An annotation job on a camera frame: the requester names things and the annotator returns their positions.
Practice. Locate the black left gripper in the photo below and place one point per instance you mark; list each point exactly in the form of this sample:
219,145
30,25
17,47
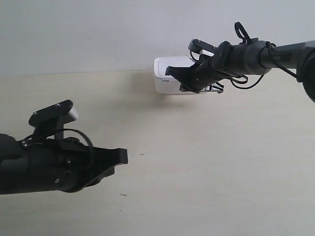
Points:
63,165

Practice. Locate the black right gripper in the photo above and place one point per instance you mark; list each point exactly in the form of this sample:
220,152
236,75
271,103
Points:
207,70

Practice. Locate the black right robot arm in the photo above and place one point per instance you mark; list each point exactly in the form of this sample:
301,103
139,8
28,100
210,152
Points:
253,57

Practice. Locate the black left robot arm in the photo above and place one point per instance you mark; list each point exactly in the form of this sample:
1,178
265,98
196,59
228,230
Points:
8,160

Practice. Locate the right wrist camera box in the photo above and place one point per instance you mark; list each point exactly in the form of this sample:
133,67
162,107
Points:
198,47

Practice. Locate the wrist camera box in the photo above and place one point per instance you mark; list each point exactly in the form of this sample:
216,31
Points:
50,120
198,47

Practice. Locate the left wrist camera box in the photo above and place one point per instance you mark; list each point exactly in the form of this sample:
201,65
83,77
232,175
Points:
50,120

